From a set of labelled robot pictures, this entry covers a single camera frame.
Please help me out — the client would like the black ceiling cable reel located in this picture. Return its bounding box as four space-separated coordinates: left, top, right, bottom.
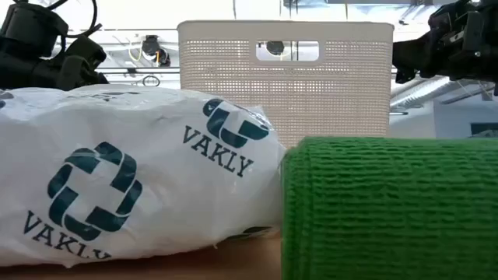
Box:
141 34 172 68
265 40 286 56

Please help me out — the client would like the dark wall screen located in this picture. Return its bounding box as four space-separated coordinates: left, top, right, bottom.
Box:
469 122 498 137

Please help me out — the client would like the silver ventilation duct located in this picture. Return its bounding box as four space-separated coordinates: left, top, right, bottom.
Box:
390 75 454 110

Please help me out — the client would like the white Vakly printed packet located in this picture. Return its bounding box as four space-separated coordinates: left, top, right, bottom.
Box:
0 84 287 269

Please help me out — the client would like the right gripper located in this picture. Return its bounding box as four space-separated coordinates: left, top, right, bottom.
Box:
391 0 498 85

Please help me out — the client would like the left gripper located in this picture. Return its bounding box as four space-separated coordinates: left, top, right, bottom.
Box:
54 36 110 91

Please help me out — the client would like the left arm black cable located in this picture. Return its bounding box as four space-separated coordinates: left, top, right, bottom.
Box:
46 0 103 40

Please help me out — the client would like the white perforated plastic basket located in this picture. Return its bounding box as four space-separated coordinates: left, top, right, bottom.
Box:
177 19 395 149

